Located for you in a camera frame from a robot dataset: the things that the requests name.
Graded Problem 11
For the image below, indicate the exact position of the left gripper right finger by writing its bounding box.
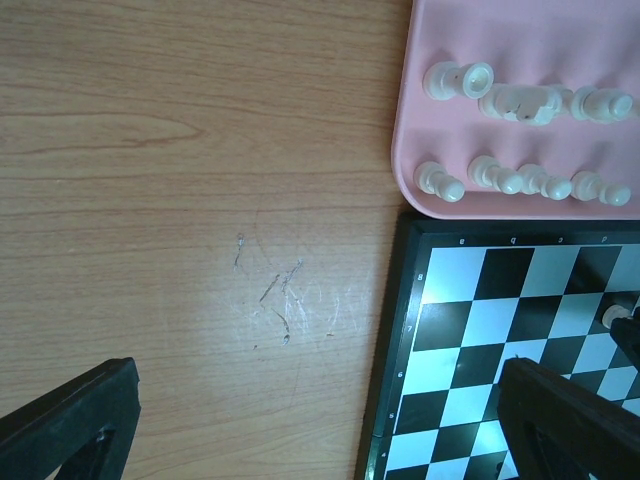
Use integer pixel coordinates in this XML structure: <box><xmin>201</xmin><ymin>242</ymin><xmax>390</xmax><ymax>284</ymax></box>
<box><xmin>497</xmin><ymin>358</ymin><xmax>639</xmax><ymax>479</ymax></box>

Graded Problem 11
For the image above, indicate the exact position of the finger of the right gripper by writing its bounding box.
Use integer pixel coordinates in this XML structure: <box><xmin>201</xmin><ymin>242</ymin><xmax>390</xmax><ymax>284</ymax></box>
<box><xmin>609</xmin><ymin>308</ymin><xmax>639</xmax><ymax>369</ymax></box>

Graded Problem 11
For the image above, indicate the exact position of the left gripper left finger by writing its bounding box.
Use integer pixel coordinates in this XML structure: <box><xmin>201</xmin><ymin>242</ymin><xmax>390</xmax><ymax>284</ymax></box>
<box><xmin>1</xmin><ymin>357</ymin><xmax>141</xmax><ymax>479</ymax></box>

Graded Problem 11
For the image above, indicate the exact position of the white pawn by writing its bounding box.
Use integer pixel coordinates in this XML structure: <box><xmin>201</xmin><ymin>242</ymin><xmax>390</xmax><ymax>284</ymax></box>
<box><xmin>467</xmin><ymin>155</ymin><xmax>523</xmax><ymax>195</ymax></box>
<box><xmin>571</xmin><ymin>171</ymin><xmax>631</xmax><ymax>207</ymax></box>
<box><xmin>517</xmin><ymin>164</ymin><xmax>572</xmax><ymax>201</ymax></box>
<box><xmin>601</xmin><ymin>304</ymin><xmax>632</xmax><ymax>329</ymax></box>
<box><xmin>413</xmin><ymin>161</ymin><xmax>466</xmax><ymax>203</ymax></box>

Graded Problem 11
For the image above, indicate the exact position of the black and white chessboard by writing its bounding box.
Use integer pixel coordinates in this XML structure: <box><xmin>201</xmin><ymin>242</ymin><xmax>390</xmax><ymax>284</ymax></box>
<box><xmin>355</xmin><ymin>212</ymin><xmax>639</xmax><ymax>479</ymax></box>

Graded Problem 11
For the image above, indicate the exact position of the white bishop left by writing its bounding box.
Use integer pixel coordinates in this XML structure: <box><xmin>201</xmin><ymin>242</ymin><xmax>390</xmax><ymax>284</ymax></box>
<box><xmin>569</xmin><ymin>86</ymin><xmax>634</xmax><ymax>124</ymax></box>

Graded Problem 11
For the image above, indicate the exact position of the white knight left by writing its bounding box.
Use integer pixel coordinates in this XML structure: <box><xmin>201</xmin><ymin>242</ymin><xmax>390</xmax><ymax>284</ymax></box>
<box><xmin>478</xmin><ymin>83</ymin><xmax>574</xmax><ymax>126</ymax></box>

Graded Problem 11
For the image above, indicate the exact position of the pink plastic tray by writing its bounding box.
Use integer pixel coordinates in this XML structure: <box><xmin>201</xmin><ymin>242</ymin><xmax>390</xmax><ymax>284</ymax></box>
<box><xmin>391</xmin><ymin>1</ymin><xmax>639</xmax><ymax>220</ymax></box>

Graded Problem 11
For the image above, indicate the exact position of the white rook left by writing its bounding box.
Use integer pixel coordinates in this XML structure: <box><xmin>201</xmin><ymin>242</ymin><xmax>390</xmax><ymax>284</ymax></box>
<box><xmin>422</xmin><ymin>61</ymin><xmax>494</xmax><ymax>101</ymax></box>

